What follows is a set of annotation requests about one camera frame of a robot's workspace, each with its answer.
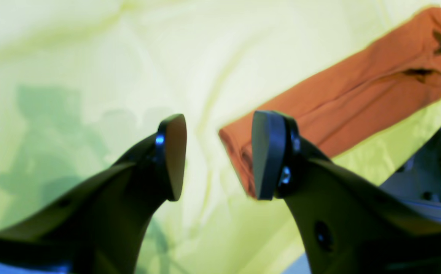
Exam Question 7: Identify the screen-right left gripper black right finger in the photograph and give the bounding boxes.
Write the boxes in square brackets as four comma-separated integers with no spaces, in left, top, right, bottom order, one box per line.
[252,111,441,274]

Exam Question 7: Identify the screen-right left gripper black left finger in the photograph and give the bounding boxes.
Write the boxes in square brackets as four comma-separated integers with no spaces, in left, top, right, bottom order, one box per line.
[0,114,187,274]

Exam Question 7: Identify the terracotta orange T-shirt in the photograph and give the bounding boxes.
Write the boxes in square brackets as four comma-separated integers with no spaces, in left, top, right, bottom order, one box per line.
[218,7,441,198]

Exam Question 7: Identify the yellow table cloth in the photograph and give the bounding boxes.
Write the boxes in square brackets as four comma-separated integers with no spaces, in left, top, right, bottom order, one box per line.
[0,0,441,274]

